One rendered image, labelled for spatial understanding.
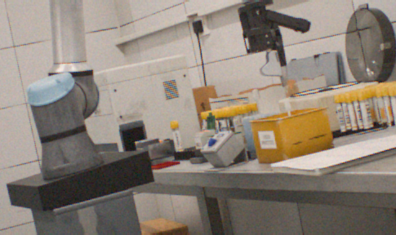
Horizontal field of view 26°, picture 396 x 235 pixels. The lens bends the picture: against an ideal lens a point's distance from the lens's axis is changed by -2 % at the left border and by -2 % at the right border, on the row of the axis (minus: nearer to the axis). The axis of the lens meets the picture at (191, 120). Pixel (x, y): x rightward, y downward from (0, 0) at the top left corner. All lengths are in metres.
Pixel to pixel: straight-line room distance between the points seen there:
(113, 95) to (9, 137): 1.32
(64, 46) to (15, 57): 1.74
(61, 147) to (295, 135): 0.54
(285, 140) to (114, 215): 0.44
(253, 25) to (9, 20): 2.00
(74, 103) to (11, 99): 1.83
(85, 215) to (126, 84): 0.72
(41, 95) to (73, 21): 0.24
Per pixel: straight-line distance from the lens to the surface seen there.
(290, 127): 1.88
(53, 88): 2.02
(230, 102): 2.56
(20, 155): 3.86
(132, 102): 2.62
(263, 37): 2.05
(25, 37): 3.91
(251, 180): 1.88
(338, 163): 1.63
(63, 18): 2.16
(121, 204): 2.03
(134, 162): 2.04
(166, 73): 2.68
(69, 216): 1.98
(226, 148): 2.02
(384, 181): 1.51
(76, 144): 2.02
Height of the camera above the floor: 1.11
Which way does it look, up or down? 3 degrees down
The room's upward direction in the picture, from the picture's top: 12 degrees counter-clockwise
